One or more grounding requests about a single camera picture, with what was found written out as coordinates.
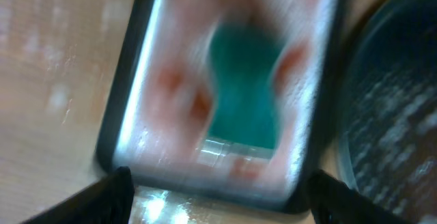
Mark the green scrub sponge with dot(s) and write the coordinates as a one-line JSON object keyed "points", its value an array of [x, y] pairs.
{"points": [[242, 59]]}

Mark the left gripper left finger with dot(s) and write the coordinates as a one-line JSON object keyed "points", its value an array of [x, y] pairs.
{"points": [[107, 201]]}

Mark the round black serving tray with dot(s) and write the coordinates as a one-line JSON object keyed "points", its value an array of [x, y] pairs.
{"points": [[387, 112]]}

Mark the black rectangular soap tray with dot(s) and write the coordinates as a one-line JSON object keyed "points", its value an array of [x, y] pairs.
{"points": [[161, 102]]}

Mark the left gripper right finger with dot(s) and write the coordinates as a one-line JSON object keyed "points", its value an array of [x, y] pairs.
{"points": [[331, 201]]}

